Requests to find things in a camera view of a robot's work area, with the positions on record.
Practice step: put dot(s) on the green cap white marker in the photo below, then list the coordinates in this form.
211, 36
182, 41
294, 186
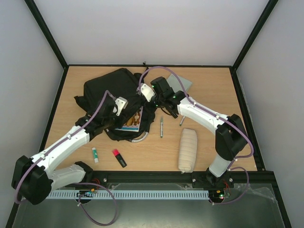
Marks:
161, 127

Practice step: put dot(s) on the dog picture book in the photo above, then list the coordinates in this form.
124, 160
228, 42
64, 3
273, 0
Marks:
133, 124

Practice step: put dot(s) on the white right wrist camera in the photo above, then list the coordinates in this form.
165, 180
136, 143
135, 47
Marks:
146, 91

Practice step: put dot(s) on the beige fabric pencil case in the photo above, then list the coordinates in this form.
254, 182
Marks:
187, 151

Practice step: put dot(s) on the black student backpack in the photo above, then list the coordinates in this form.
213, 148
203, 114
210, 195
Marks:
113, 105

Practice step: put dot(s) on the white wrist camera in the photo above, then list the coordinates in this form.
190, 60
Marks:
120, 104
146, 91

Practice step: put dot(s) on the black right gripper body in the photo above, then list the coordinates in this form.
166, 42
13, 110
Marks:
148, 102

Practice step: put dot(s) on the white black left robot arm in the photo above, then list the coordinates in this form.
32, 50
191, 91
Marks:
36, 176

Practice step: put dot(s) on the grey hardcover book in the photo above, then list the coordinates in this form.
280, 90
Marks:
174, 83

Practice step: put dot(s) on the green white glue stick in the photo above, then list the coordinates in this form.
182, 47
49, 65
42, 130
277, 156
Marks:
95, 155

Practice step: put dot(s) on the light blue cable duct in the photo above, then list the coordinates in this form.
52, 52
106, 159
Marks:
131, 194

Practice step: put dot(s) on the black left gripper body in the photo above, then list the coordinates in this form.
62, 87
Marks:
119, 124

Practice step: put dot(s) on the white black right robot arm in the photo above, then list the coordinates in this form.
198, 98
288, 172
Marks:
229, 131

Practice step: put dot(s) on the pink black highlighter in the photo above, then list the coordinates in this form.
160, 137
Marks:
119, 158

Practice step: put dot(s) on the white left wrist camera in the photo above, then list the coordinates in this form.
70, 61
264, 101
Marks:
120, 104

